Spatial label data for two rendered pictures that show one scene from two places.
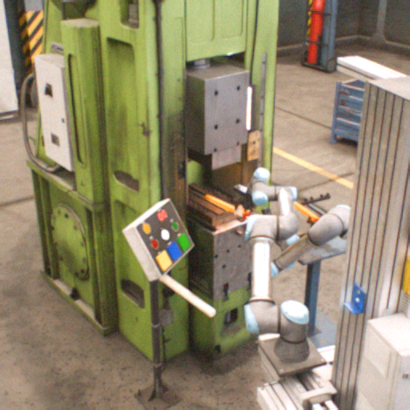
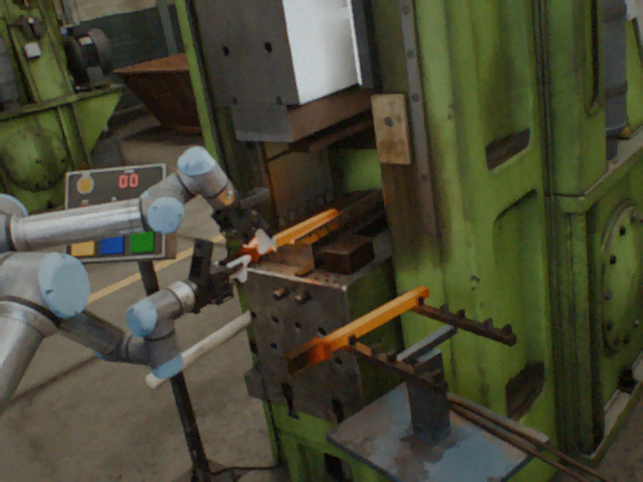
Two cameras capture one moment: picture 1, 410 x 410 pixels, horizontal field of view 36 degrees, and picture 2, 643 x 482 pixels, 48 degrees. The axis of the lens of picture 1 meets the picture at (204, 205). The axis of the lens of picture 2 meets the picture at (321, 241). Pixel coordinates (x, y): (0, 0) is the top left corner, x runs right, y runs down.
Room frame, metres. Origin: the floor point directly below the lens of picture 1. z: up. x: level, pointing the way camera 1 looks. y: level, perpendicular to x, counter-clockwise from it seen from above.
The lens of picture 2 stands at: (2.96, -1.97, 1.67)
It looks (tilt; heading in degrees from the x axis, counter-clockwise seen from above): 21 degrees down; 81
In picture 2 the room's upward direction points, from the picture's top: 10 degrees counter-clockwise
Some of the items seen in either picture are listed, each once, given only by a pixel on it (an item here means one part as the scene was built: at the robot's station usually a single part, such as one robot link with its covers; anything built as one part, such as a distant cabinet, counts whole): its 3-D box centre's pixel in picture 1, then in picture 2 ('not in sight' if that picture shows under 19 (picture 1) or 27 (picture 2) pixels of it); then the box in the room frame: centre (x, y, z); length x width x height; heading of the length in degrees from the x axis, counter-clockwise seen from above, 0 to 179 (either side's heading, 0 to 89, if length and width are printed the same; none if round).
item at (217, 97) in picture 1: (208, 102); (308, 10); (3.34, -0.02, 1.56); 0.42 x 0.39 x 0.40; 39
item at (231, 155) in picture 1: (202, 146); (311, 103); (3.31, 0.01, 1.32); 0.42 x 0.20 x 0.10; 39
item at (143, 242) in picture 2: (182, 242); (143, 239); (2.76, 0.11, 1.01); 0.07 x 0.05 x 0.07; 154
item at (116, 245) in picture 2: (173, 251); (113, 241); (2.67, 0.15, 1.01); 0.07 x 0.05 x 0.07; 154
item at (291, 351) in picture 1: (292, 342); not in sight; (2.15, -0.38, 0.87); 0.15 x 0.15 x 0.10
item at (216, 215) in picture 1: (202, 203); (331, 224); (3.31, 0.01, 0.96); 0.42 x 0.20 x 0.09; 39
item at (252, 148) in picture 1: (252, 145); (391, 129); (3.45, -0.28, 1.27); 0.09 x 0.02 x 0.17; 129
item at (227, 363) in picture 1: (227, 354); not in sight; (3.11, -0.15, 0.01); 0.58 x 0.39 x 0.01; 129
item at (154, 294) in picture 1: (154, 320); (169, 354); (2.74, 0.27, 0.54); 0.04 x 0.04 x 1.08; 39
